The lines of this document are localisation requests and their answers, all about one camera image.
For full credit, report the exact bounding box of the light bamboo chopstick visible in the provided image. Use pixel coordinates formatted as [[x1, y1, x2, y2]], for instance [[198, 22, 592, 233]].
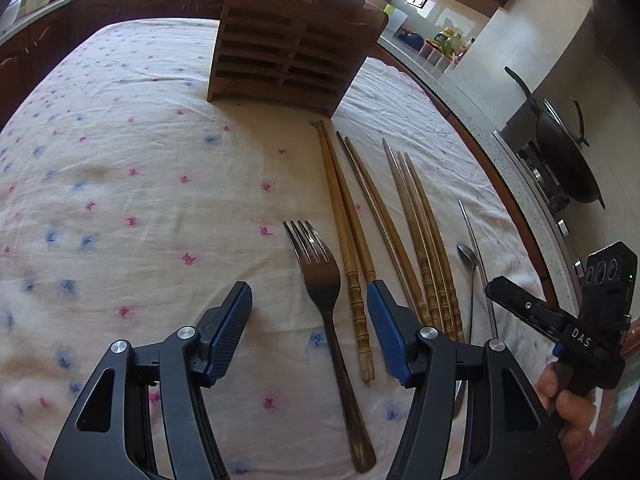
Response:
[[316, 120, 375, 385], [318, 119, 375, 283]]

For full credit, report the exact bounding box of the metal spoon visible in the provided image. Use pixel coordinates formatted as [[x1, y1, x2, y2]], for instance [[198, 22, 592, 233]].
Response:
[[451, 242, 483, 418]]

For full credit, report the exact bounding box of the steel chopstick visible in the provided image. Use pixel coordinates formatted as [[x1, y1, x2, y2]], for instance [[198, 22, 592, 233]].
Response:
[[458, 200, 500, 339], [335, 130, 426, 316]]

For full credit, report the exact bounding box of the dark metal fork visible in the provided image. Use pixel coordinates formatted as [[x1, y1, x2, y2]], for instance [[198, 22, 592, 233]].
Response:
[[283, 221, 376, 474]]

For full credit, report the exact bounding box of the dark carved wooden chopstick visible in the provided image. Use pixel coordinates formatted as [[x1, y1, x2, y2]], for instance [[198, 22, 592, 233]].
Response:
[[383, 140, 445, 330]]

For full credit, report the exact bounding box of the person's right hand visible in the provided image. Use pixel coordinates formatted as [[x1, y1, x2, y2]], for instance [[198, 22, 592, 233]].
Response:
[[535, 364, 597, 479]]

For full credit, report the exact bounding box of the gas stove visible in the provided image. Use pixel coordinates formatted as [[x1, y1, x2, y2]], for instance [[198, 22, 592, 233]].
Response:
[[518, 141, 570, 214]]

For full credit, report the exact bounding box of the black wok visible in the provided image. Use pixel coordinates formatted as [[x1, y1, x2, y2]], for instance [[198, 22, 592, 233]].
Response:
[[504, 66, 605, 208]]

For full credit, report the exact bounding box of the white floral tablecloth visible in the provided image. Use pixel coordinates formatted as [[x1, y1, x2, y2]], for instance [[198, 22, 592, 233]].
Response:
[[1, 20, 544, 479]]

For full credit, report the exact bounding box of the yellow oil bottle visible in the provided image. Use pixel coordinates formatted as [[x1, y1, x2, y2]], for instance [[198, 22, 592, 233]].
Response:
[[433, 27, 462, 56]]

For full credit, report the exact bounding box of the wooden utensil holder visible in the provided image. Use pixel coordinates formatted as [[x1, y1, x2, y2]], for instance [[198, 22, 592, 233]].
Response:
[[207, 0, 388, 116]]

